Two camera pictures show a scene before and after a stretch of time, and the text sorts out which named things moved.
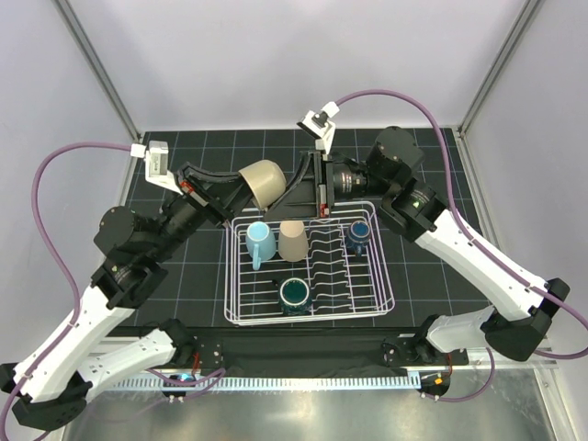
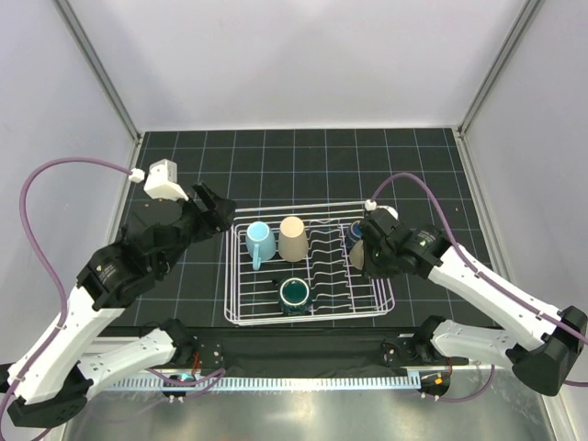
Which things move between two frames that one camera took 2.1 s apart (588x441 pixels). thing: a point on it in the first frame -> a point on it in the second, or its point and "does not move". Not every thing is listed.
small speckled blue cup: x=358 y=236 does not move
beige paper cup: x=293 y=245 does not move
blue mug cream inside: x=260 y=243 does not move
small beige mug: x=265 y=181 -> x=356 y=255
